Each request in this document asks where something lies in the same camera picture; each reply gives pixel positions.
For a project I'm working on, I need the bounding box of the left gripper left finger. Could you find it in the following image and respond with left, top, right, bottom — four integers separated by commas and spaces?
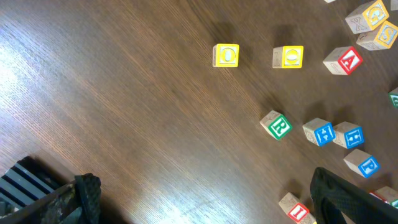
1, 173, 101, 224

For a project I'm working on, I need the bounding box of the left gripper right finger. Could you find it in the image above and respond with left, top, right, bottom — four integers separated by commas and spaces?
310, 167, 397, 224

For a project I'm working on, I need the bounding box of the red I block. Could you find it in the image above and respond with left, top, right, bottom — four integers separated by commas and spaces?
279, 192, 310, 223

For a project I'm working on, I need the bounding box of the green R block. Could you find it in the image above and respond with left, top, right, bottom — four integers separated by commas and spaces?
260, 110, 293, 141

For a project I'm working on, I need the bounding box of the red A block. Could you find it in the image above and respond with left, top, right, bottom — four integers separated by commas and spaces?
323, 46, 363, 75

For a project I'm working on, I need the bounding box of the striped robot base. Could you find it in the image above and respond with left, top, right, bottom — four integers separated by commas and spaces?
1, 156, 64, 218

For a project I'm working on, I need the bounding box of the blue P block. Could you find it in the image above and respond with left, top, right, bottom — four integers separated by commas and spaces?
343, 149, 381, 178

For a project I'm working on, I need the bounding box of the plain wooden block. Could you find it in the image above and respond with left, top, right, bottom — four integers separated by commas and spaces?
370, 186, 398, 208

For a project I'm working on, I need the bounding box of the blue H block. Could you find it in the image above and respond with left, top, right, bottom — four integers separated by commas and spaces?
333, 121, 364, 149

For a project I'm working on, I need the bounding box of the blue block lower left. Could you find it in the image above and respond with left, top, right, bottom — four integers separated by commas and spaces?
302, 118, 336, 146

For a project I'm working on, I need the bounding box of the plain block green side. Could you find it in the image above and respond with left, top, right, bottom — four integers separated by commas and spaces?
389, 88, 398, 108

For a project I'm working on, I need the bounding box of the yellow O block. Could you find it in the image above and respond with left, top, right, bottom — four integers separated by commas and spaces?
272, 45, 304, 68

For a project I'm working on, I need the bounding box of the yellow block right of pair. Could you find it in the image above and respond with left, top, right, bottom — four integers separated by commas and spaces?
356, 21, 397, 51

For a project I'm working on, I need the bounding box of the yellow block of pair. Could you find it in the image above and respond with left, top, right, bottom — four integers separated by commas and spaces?
345, 0, 389, 34
356, 21, 397, 51

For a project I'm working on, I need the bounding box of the yellow block far left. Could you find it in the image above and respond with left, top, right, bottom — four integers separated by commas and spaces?
212, 44, 239, 68

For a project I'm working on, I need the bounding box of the yellow block left of pair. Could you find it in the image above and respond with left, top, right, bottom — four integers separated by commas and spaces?
345, 0, 389, 34

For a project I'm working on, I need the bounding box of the plain tan block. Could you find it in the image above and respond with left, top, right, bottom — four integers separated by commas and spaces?
391, 0, 398, 11

